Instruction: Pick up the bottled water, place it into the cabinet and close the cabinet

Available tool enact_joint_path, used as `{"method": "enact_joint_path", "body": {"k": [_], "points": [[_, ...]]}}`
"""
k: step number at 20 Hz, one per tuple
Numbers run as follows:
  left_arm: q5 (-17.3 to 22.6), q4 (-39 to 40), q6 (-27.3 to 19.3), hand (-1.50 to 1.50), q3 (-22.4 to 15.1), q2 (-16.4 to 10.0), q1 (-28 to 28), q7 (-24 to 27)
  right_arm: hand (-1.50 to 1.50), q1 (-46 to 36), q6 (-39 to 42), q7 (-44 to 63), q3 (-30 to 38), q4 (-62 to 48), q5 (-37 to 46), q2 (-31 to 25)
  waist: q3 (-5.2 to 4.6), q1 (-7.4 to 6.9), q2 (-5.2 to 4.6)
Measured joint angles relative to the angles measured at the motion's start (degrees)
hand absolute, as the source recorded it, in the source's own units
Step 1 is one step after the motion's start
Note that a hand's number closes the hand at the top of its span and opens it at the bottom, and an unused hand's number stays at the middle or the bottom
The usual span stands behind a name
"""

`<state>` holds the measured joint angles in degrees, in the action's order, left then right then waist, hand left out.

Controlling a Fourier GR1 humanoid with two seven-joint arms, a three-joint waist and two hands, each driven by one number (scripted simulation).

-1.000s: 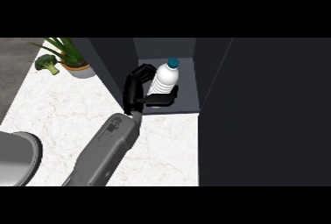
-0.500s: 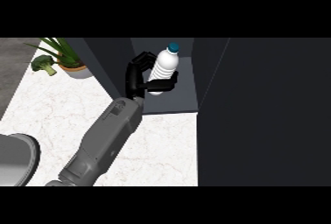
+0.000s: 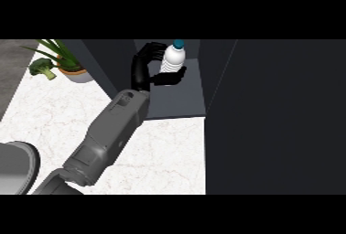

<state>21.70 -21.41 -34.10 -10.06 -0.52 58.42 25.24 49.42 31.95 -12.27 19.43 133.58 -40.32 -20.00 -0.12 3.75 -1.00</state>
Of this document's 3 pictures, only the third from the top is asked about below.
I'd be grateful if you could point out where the green broccoli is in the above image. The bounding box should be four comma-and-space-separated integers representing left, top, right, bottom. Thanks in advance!
26, 58, 57, 81

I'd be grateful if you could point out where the dark grey open cabinet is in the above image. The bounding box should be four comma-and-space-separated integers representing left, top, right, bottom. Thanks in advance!
59, 39, 238, 121

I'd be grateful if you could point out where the dark cabinet door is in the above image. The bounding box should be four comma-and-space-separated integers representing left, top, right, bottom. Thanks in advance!
204, 39, 346, 196

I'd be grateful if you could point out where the clear water bottle blue cap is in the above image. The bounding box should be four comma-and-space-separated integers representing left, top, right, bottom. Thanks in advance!
158, 39, 187, 74

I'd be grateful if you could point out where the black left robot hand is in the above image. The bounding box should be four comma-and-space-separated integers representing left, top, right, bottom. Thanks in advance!
130, 41, 187, 92

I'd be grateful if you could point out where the potted green plant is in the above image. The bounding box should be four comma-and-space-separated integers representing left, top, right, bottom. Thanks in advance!
20, 39, 94, 84

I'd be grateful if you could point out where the grey round appliance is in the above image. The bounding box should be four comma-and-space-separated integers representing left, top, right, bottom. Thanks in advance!
0, 140, 41, 196

